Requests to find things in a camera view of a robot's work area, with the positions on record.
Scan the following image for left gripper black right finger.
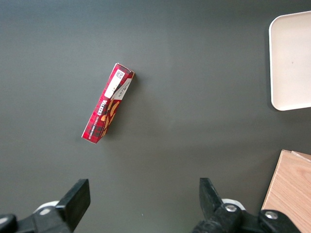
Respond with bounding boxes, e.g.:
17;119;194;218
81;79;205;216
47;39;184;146
191;177;301;233

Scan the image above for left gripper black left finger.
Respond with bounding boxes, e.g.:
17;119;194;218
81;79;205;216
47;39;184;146
0;179;91;233

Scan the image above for beige rectangular tray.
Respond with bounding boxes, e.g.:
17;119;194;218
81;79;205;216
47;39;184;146
268;10;311;112

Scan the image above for wooden drawer cabinet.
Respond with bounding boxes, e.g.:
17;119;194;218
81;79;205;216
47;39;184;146
261;149;311;233

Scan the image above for red tartan cookie box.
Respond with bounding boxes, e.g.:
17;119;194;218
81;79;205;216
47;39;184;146
81;62;136;146

